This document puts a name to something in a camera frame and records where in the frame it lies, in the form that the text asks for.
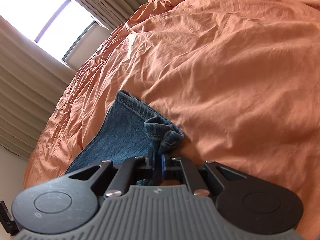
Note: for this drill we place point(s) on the bright window with dark frame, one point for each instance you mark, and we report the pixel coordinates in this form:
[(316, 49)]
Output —
[(56, 26)]

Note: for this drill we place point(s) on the orange bed sheet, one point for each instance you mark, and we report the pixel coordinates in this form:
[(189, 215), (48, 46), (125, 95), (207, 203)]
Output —
[(240, 78)]

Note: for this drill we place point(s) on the beige curtain left of window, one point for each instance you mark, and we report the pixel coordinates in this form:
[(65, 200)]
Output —
[(32, 82)]

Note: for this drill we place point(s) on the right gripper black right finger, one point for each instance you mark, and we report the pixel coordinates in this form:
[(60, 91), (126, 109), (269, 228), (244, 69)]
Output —
[(183, 170)]

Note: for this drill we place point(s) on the blue denim jeans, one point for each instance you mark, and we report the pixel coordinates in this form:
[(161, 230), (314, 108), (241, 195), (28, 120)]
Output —
[(130, 129)]

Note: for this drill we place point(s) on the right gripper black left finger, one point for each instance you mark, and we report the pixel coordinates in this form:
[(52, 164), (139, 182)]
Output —
[(131, 171)]

